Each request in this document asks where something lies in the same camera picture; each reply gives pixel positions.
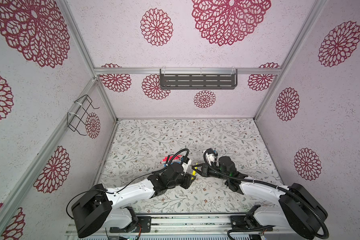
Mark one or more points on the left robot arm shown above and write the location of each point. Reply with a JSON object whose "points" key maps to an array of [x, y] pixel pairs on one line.
{"points": [[101, 207]]}

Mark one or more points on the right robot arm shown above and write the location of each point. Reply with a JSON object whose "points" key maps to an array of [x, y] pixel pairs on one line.
{"points": [[293, 206]]}

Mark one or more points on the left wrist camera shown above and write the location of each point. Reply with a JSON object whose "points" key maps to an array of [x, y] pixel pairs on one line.
{"points": [[184, 161]]}

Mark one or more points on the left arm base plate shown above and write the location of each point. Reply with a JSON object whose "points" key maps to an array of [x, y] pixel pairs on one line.
{"points": [[142, 225]]}

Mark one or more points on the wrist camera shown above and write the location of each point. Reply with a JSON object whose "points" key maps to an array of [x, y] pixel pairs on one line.
{"points": [[184, 161], [211, 157]]}

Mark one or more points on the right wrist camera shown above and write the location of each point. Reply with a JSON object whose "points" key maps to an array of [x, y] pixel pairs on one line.
{"points": [[211, 157]]}

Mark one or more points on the grey slotted wall shelf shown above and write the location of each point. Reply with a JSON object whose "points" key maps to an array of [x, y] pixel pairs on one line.
{"points": [[201, 81]]}

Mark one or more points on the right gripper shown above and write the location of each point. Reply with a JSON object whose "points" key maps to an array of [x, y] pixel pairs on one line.
{"points": [[204, 171]]}

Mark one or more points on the upper pink highlighter pen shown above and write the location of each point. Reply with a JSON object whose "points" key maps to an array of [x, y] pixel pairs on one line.
{"points": [[168, 157]]}

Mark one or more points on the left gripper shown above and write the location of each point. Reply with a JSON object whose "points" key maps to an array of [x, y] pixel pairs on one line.
{"points": [[187, 181]]}

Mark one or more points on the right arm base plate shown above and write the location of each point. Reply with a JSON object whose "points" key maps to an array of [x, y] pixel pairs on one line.
{"points": [[243, 223]]}

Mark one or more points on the black wire wall rack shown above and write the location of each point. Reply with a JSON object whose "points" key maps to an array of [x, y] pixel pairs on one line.
{"points": [[75, 118]]}

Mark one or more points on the aluminium front rail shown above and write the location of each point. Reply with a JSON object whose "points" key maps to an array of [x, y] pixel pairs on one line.
{"points": [[179, 224]]}

